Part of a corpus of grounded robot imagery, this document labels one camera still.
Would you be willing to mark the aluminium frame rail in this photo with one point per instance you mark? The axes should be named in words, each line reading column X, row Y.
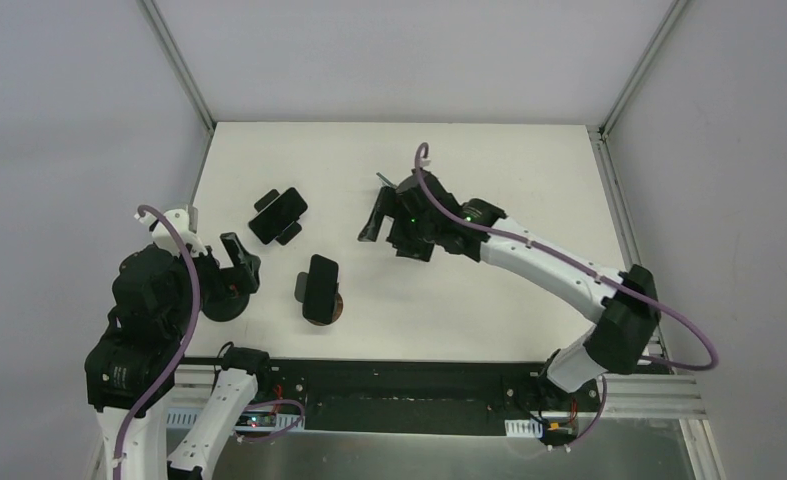
column 649, row 396

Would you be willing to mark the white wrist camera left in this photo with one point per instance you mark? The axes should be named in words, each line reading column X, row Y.
column 184, row 222

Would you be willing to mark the black folding phone stand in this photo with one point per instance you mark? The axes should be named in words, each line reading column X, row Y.
column 280, row 225

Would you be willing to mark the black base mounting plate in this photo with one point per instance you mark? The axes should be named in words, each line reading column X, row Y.
column 435, row 398

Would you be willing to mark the dark phone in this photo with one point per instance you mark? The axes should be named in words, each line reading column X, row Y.
column 385, row 180

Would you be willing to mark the black round disc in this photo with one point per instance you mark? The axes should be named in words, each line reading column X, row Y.
column 225, row 310

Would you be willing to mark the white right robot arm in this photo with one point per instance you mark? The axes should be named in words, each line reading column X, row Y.
column 614, row 301

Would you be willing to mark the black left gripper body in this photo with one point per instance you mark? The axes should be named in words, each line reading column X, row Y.
column 235, row 266

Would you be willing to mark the grey stand with brown base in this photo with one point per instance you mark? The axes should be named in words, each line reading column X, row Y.
column 299, row 292

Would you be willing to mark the black phone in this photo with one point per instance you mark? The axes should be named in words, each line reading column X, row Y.
column 319, row 301
column 278, row 215

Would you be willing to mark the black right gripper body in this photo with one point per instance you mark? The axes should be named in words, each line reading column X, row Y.
column 392, row 212

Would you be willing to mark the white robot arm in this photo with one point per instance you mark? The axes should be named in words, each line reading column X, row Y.
column 130, row 375

